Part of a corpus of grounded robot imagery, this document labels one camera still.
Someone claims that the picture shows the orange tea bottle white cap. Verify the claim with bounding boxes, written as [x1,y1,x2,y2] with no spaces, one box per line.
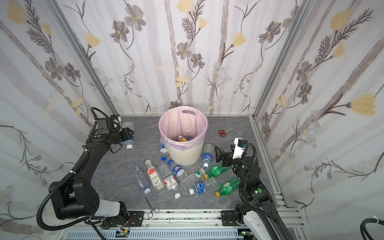
[178,136,188,143]

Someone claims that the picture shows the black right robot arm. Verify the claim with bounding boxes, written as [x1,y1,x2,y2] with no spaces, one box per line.
[214,140,293,240]

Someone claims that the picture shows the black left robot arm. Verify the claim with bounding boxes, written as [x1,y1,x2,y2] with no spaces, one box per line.
[36,107,134,231]

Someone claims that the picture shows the blue label bottle by bin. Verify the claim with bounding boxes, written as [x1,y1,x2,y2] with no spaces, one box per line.
[160,144,168,154]

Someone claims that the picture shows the cream plastic waste bin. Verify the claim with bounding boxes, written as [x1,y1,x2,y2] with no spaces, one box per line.
[159,106,209,166]

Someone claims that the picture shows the pink bin liner bag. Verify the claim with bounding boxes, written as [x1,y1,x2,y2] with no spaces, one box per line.
[159,106,209,151]

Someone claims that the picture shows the Pocari Sweat bottle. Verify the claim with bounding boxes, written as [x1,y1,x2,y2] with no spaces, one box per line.
[202,144,214,169]

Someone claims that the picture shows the green soda bottle upper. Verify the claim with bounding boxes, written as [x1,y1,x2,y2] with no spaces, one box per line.
[204,163,230,180]

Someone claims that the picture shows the green soda bottle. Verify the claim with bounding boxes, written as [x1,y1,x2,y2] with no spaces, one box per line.
[215,178,241,198]
[204,163,230,180]

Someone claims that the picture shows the green soda bottle lower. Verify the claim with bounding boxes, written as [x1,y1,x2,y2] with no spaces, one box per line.
[215,178,241,198]

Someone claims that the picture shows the blue label bottle white cap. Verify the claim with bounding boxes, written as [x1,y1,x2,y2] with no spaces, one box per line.
[189,178,218,196]

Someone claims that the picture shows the Pepsi label bottle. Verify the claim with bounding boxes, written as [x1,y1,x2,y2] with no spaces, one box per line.
[168,160,188,181]

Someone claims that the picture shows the clear bottle green cap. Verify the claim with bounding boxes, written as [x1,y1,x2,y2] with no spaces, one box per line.
[181,168,206,190]

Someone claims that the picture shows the red white label bottle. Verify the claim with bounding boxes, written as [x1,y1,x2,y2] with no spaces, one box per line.
[145,160,164,191]

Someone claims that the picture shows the small clear bottle left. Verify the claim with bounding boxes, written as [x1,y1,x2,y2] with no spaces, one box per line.
[133,166,151,195]

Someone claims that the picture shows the clear ribbed water bottle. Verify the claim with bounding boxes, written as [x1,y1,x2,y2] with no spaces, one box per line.
[159,162,181,199]

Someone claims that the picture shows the metal forceps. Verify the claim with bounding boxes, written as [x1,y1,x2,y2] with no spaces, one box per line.
[144,195,160,219]

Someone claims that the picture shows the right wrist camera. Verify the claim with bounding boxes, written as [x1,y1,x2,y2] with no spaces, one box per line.
[233,138,248,159]

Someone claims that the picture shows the red handled scissors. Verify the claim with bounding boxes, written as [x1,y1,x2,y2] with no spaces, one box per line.
[218,128,237,137]

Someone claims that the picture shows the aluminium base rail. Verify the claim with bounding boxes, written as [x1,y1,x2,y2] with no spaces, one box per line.
[56,209,310,240]

